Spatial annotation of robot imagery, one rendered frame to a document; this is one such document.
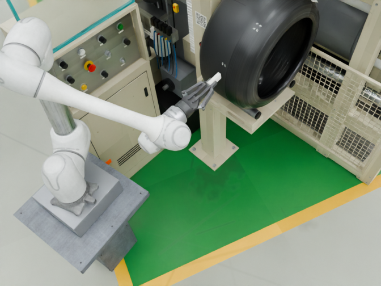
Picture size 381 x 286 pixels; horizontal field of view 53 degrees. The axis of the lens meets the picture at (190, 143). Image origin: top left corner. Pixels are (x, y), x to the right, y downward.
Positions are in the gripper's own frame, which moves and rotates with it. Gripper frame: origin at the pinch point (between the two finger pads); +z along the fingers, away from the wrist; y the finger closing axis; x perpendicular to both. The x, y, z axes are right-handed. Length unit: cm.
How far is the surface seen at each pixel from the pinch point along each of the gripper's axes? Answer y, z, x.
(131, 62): 65, -4, 31
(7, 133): 166, -86, 113
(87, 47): 65, -22, 3
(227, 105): 6.5, 11.3, 38.9
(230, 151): 21, 21, 127
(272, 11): -6.5, 29.0, -18.2
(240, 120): -2.6, 10.8, 43.2
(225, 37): 4.0, 13.1, -11.2
